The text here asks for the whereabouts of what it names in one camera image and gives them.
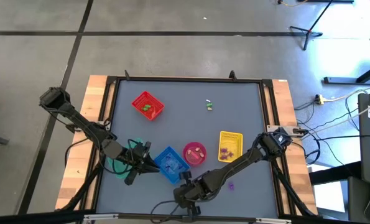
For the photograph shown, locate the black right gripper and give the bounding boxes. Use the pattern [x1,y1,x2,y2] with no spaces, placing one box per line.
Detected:
[173,170,217,216]

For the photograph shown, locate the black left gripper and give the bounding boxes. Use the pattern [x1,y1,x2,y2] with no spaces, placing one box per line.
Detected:
[109,138,160,186]

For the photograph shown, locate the blue plastic basket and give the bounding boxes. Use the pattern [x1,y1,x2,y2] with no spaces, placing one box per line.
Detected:
[153,146,192,185]

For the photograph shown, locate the pink round plastic bowl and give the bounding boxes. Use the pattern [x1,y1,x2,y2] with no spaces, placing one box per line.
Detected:
[182,141,208,167]

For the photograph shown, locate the green translucent plastic bin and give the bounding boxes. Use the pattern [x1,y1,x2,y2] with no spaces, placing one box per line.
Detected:
[106,138,145,180]

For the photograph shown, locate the red plastic basket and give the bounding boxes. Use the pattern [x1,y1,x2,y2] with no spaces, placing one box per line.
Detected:
[131,90,165,121]

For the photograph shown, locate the yellow plastic basket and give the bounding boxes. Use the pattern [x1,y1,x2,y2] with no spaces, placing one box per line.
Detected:
[218,131,244,164]

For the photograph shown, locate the black crossbeam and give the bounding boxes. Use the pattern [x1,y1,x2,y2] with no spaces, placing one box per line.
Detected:
[0,208,370,224]

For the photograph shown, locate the black support beam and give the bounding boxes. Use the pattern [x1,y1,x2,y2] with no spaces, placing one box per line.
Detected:
[308,161,363,186]

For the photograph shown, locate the dark cabinet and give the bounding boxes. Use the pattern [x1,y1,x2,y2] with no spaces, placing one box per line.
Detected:
[347,175,370,223]

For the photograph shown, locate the black desk leg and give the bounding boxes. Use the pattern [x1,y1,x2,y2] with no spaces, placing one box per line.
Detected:
[323,60,370,85]

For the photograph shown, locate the black tripod stand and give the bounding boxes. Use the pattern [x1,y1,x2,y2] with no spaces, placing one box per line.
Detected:
[289,0,335,51]

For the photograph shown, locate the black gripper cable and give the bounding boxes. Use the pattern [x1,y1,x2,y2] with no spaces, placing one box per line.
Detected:
[149,200,185,224]

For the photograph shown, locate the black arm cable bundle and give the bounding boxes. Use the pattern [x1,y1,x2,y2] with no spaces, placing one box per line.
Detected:
[58,146,109,212]
[271,155,318,217]

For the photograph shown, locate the silver metal bracket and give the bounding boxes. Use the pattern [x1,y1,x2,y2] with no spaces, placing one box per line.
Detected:
[255,217,293,224]
[83,213,119,223]

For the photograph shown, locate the black table frame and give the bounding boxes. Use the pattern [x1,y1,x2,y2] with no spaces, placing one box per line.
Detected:
[78,75,299,218]

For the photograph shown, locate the white floor cable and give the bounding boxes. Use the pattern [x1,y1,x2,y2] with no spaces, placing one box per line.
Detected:
[323,82,370,103]

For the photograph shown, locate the black floor cable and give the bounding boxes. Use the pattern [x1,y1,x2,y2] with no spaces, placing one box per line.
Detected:
[312,134,370,141]

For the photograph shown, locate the yellowish floor cable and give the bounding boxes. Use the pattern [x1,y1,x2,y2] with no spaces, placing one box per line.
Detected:
[277,0,310,8]

